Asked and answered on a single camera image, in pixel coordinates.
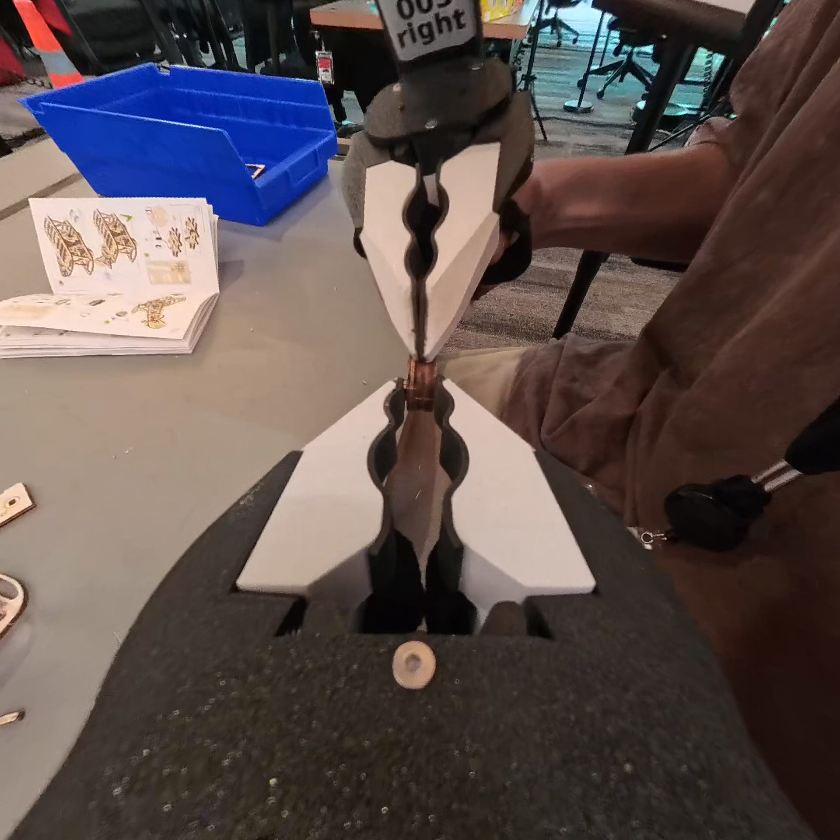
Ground black office chair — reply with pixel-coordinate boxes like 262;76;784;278
577;23;658;114

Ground grey desk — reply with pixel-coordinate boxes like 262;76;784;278
0;136;411;837

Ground orange traffic cone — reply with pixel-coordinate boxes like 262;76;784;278
12;0;86;90

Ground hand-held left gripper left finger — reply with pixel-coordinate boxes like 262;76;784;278
235;377;403;599

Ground open instruction booklet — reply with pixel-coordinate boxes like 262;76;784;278
0;196;221;360

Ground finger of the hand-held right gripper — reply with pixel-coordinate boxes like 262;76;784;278
419;140;504;363
360;159;422;361

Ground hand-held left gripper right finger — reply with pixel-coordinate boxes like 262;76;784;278
434;377;598;611

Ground person's khaki trousers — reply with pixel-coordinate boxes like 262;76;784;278
445;346;527;422

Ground black-legged table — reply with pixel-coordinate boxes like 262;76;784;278
551;0;791;340

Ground round wooden ring piece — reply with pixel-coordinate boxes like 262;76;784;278
0;572;29;641

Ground flat wooden piece with hole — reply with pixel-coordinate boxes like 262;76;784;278
0;483;38;529

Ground person's right hand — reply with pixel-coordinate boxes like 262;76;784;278
471;173;551;301

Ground blue plastic bin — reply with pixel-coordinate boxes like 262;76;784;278
20;62;340;228

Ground person's right forearm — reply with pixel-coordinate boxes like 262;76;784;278
530;140;737;256

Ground person in brown shirt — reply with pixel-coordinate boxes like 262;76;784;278
497;0;840;837

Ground small wooden wheel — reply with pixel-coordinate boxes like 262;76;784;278
403;357;438;414

